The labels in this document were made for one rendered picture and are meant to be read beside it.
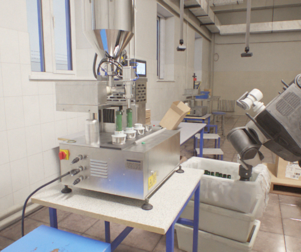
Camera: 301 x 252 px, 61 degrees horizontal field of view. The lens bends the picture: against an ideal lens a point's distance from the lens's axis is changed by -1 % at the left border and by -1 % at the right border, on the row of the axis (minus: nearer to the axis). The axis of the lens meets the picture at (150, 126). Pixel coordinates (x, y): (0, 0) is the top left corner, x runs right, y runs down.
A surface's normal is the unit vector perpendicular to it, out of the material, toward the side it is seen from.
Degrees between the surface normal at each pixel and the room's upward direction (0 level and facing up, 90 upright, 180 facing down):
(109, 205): 0
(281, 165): 90
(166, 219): 0
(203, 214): 96
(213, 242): 96
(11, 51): 90
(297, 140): 76
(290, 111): 65
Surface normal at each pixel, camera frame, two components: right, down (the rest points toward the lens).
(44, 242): 0.00, -0.99
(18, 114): 0.92, 0.06
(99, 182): -0.39, 0.15
